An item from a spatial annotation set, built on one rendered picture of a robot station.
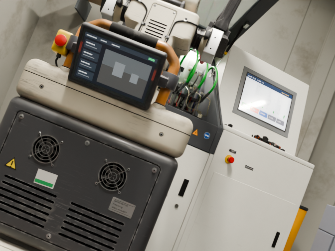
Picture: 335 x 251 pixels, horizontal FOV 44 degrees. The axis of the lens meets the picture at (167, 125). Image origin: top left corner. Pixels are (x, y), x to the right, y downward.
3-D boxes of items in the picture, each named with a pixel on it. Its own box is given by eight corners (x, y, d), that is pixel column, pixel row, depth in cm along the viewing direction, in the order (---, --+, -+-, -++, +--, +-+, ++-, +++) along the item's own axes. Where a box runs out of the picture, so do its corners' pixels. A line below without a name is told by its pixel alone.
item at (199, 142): (110, 111, 217) (121, 83, 218) (108, 111, 221) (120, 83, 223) (208, 152, 238) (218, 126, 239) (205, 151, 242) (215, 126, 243)
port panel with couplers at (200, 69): (174, 101, 283) (191, 60, 285) (173, 101, 286) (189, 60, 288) (190, 108, 287) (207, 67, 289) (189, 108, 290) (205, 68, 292)
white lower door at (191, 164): (57, 233, 212) (107, 111, 216) (57, 231, 214) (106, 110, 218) (166, 265, 233) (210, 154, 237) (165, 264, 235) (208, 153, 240)
